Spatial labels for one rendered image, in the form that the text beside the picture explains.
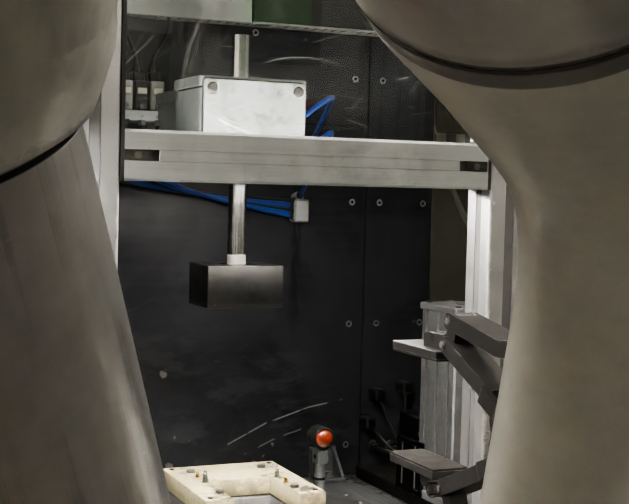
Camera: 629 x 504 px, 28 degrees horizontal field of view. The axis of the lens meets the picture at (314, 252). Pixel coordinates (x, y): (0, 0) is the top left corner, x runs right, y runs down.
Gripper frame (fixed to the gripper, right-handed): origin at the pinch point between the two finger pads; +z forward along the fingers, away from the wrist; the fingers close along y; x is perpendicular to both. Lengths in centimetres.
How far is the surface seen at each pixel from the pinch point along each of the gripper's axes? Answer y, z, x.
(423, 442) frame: -13, 45, -25
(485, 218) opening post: 13.8, 22.3, -18.6
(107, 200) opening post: 14.9, 21.4, 19.5
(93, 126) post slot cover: 21.2, 21.5, 20.8
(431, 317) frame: 2, 44, -25
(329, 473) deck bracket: -20, 62, -20
